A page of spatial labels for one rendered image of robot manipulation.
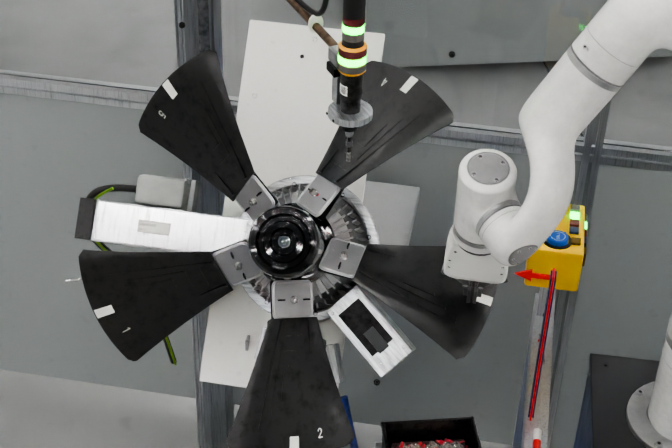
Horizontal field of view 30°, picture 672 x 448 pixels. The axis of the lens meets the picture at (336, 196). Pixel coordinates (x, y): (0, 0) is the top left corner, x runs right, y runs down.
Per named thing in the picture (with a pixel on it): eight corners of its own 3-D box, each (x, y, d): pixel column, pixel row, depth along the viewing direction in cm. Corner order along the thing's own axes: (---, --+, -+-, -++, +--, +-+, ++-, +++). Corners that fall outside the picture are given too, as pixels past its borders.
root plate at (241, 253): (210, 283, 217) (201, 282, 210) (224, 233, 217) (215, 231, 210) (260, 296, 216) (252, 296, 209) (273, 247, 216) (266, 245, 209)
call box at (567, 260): (527, 241, 250) (533, 197, 243) (578, 247, 248) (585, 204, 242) (522, 291, 237) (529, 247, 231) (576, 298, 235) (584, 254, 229)
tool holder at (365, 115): (314, 103, 198) (315, 48, 193) (355, 94, 201) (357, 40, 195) (338, 131, 192) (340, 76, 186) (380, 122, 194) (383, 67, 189)
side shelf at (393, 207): (264, 178, 289) (263, 167, 287) (419, 197, 284) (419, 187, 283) (239, 240, 270) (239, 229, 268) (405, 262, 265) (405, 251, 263)
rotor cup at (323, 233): (243, 274, 218) (228, 272, 206) (266, 194, 219) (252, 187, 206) (323, 296, 216) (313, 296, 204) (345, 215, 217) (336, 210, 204)
